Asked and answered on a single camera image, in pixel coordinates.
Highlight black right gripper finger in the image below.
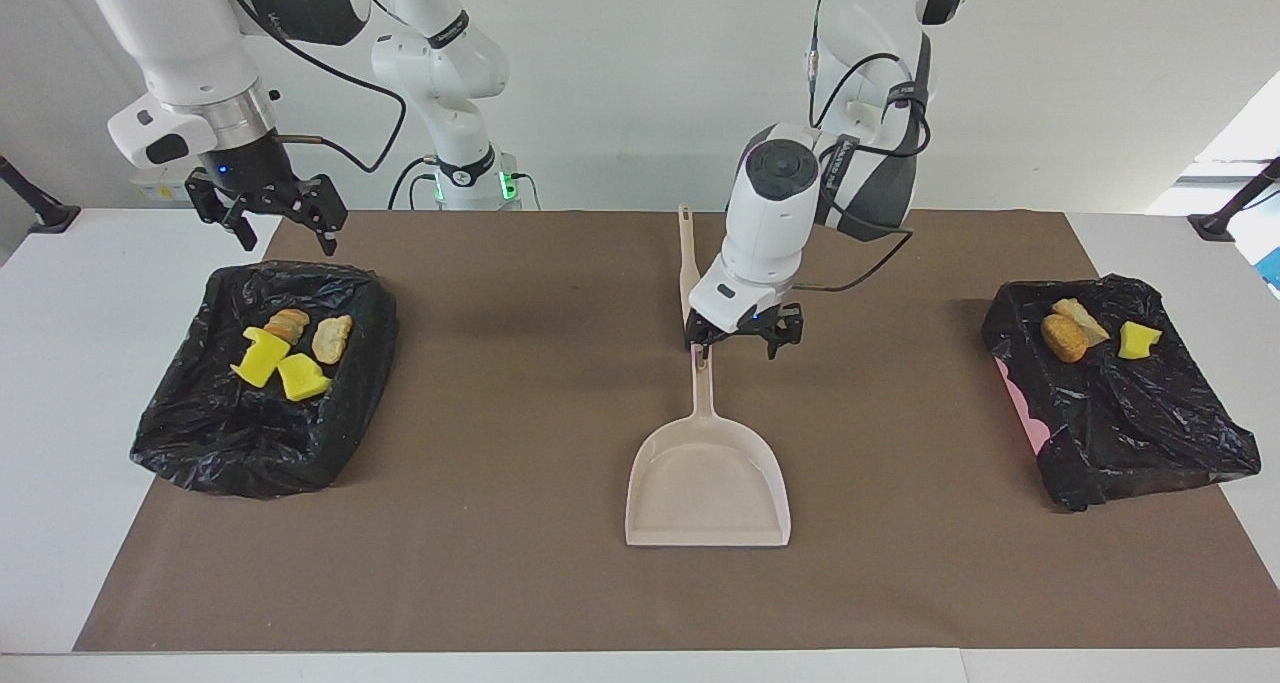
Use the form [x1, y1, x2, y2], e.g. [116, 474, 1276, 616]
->
[262, 174, 349, 257]
[185, 171, 258, 253]

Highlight black garbage bag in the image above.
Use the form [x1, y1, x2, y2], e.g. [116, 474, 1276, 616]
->
[129, 259, 400, 500]
[981, 274, 1263, 513]

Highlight black base power cable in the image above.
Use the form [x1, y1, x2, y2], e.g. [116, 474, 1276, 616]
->
[388, 156, 441, 211]

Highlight yellow notched sponge piece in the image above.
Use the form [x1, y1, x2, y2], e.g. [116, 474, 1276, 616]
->
[230, 327, 292, 388]

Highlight small yellow sponge piece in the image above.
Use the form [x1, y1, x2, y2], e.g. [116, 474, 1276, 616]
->
[1117, 321, 1164, 361]

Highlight white wall socket box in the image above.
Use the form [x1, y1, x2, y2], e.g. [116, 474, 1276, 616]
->
[130, 168, 201, 204]

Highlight brown paper table mat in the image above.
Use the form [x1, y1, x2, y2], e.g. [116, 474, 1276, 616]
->
[73, 210, 1280, 654]

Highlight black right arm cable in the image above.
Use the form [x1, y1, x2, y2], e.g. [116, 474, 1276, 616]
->
[222, 0, 409, 175]

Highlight pink plastic bin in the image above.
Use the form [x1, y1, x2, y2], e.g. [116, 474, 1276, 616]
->
[1000, 358, 1051, 454]

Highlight yellow wedge sponge piece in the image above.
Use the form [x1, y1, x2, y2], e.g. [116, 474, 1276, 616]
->
[276, 353, 332, 402]

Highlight beige hand brush black bristles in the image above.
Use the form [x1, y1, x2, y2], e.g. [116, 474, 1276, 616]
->
[678, 203, 699, 329]

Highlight black camera stand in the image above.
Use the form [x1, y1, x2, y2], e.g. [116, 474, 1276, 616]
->
[1188, 156, 1280, 243]
[0, 153, 82, 235]

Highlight brown foam nugget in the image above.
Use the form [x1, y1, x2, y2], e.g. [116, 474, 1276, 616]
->
[1041, 313, 1088, 364]

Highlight pale striped foam roll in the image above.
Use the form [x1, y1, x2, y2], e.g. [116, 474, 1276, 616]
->
[311, 314, 354, 366]

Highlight beige plastic dustpan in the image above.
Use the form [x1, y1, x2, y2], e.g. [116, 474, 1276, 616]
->
[625, 346, 792, 548]

